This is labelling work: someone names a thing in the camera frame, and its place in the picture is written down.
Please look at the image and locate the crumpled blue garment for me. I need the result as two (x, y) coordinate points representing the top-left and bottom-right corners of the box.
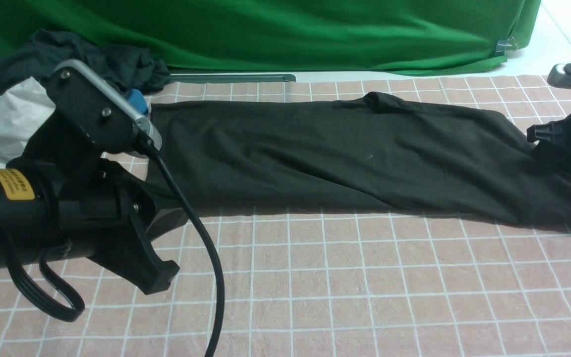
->
(127, 88), (149, 116)

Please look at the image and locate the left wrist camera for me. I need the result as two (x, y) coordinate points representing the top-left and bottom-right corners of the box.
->
(46, 59), (163, 158)

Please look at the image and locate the dark metal rail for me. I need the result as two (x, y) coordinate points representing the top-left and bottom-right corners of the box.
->
(168, 74), (296, 84)

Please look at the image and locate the green backdrop cloth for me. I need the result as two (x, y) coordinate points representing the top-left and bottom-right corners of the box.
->
(0, 0), (541, 76)

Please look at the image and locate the dark gray long-sleeve shirt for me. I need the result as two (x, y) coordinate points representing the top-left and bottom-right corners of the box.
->
(150, 92), (571, 226)

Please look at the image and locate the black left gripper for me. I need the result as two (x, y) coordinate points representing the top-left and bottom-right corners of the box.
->
(10, 113), (179, 295)

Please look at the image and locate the crumpled white garment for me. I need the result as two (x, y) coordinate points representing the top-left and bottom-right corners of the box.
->
(0, 77), (56, 169)

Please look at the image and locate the crumpled black garment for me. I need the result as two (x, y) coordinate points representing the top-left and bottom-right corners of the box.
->
(0, 29), (170, 96)

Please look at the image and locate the metal binder clip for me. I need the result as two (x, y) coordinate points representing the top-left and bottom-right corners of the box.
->
(494, 37), (518, 57)

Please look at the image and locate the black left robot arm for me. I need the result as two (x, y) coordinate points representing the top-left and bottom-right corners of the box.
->
(0, 104), (184, 322)

